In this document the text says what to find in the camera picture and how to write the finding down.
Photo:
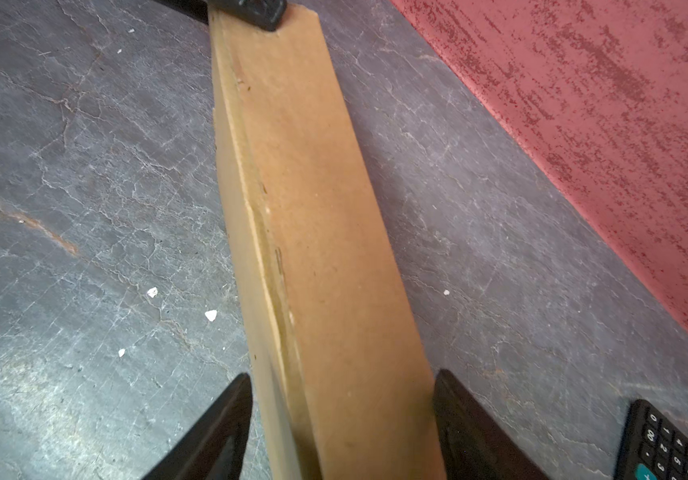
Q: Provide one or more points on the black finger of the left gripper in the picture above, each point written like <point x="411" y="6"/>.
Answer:
<point x="264" y="14"/>

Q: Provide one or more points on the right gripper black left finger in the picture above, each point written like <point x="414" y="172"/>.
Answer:
<point x="214" y="448"/>

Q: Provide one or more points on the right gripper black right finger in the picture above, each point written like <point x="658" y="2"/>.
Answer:
<point x="473" y="445"/>

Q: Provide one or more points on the brown cardboard box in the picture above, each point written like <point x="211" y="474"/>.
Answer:
<point x="342" y="381"/>

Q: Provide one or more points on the black desk calculator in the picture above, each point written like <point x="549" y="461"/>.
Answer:
<point x="652" y="447"/>

